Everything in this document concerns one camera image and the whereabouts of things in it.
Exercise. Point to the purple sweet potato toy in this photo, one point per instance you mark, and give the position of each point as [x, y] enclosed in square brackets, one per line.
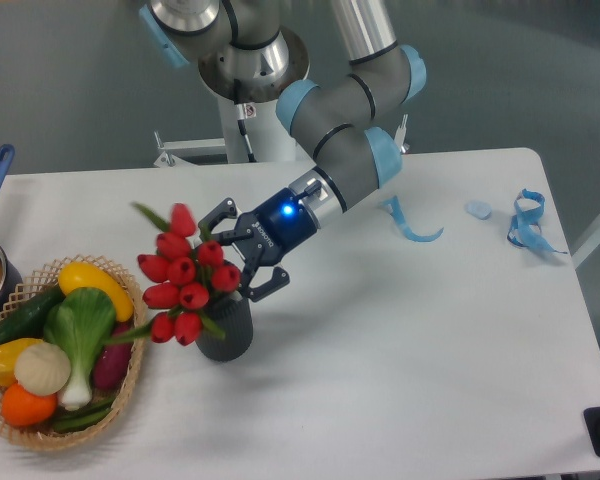
[111, 366]

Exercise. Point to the blue ribbon bundle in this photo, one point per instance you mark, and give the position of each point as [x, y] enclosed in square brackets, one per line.
[525, 230]

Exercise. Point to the woven wicker basket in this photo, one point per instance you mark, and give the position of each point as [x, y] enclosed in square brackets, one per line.
[43, 437]

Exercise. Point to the green cucumber toy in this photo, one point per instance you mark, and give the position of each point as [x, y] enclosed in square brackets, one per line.
[27, 321]

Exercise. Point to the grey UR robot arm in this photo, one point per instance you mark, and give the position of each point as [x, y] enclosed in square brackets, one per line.
[258, 71]

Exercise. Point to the dark grey ribbed vase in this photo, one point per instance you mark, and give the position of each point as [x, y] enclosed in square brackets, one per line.
[232, 315]

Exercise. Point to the green pea pods toy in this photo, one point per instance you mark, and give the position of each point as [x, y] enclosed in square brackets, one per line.
[83, 418]

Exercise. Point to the yellow bell pepper toy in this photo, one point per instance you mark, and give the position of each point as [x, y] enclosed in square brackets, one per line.
[9, 353]

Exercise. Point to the orange fruit toy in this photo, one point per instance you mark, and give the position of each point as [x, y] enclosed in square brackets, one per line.
[20, 408]

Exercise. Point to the red tulip bouquet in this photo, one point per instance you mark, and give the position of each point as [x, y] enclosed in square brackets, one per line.
[190, 277]

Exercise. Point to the curled blue ribbon strip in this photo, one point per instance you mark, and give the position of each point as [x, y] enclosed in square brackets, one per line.
[393, 207]

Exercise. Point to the green bok choy toy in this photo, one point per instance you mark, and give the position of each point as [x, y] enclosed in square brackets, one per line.
[78, 326]

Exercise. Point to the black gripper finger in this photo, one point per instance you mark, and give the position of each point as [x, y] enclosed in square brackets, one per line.
[226, 209]
[279, 279]

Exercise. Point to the small light blue cap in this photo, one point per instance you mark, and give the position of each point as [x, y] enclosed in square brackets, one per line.
[478, 209]

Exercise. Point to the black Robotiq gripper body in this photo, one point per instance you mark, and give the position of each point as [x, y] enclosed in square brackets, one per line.
[266, 234]

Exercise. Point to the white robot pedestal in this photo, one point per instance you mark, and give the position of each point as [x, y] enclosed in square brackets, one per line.
[251, 133]

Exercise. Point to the yellow squash toy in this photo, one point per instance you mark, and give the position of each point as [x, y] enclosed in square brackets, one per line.
[77, 275]

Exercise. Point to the cream steamed bun toy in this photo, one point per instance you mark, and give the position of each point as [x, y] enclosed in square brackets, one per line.
[42, 369]

